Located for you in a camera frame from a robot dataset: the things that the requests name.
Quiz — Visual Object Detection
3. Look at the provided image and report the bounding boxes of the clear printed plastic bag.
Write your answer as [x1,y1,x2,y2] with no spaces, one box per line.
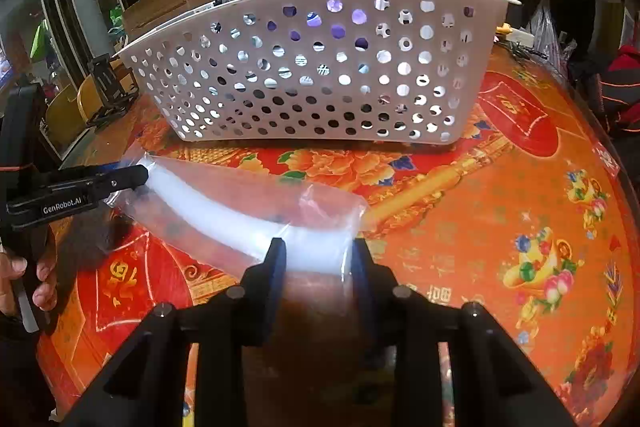
[111,151,370,279]

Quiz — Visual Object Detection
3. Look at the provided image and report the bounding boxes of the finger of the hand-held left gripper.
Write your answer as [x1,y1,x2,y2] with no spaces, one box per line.
[47,163,150,206]

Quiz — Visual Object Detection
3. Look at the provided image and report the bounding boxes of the purple tissue pack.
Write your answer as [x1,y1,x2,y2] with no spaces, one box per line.
[270,0,382,38]

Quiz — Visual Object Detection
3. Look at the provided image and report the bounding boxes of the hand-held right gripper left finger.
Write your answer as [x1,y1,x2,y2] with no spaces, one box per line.
[62,237,288,427]

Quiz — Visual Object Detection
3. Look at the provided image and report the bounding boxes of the white perforated plastic basket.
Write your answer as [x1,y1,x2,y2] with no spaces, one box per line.
[114,0,523,146]

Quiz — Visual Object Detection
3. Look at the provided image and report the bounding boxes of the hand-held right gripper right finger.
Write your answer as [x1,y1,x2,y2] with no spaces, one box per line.
[350,237,576,427]

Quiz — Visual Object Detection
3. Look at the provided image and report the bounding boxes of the person's left forearm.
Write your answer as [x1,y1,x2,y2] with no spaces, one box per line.
[0,309,61,427]

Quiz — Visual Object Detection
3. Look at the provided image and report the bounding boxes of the red black striped backpack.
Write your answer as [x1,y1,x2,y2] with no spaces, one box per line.
[596,44,640,138]

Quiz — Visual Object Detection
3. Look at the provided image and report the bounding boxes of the yellow chair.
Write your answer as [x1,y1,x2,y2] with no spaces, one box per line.
[46,62,137,144]

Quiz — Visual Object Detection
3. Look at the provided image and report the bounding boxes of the person's left hand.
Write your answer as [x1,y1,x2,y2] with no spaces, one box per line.
[0,249,60,315]

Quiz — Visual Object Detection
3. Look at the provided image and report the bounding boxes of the black phone holder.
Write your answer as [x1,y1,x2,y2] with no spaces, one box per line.
[86,54,142,128]

